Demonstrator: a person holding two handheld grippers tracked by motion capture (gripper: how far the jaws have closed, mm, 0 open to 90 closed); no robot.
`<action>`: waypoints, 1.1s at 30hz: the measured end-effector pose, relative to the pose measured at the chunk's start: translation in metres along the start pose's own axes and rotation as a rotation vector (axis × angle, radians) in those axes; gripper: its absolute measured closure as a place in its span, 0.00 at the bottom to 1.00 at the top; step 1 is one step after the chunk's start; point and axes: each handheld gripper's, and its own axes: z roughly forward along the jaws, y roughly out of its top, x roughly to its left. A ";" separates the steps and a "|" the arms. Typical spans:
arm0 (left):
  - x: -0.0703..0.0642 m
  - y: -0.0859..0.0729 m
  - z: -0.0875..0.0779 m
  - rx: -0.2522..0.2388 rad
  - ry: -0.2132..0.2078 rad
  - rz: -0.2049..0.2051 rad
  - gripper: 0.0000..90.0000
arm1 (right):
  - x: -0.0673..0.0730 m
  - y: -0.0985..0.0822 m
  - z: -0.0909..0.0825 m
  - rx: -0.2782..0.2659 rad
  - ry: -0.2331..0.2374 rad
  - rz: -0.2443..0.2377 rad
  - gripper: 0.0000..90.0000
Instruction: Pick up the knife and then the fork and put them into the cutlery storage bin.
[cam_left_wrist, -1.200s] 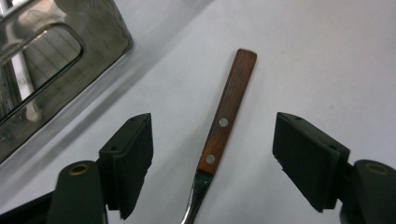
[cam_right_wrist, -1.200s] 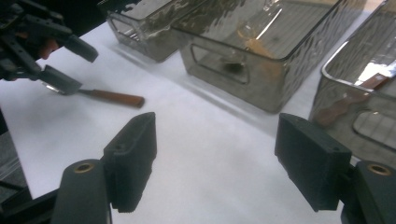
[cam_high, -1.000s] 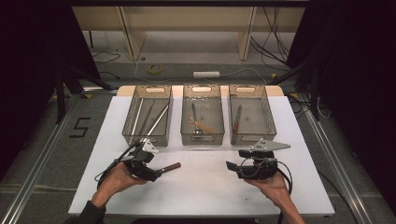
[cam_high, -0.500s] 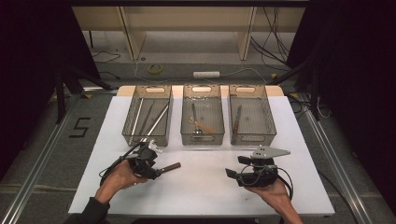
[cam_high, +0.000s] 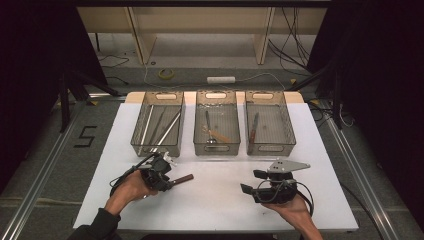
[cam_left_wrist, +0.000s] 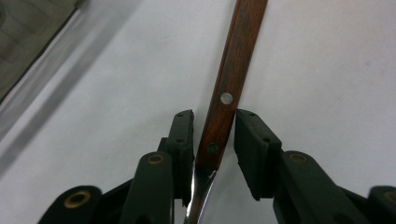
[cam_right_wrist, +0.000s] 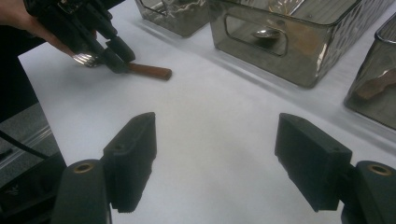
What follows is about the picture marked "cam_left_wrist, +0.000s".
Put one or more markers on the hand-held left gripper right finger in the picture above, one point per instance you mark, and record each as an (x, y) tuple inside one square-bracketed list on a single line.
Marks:
[(257, 155)]

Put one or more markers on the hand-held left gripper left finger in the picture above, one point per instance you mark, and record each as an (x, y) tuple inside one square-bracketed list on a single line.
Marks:
[(182, 146)]

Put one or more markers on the smoky clear plastic bin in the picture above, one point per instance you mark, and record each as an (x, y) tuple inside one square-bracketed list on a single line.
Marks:
[(18, 37)]

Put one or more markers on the white table sheet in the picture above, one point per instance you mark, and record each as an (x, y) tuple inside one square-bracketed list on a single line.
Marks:
[(311, 93)]

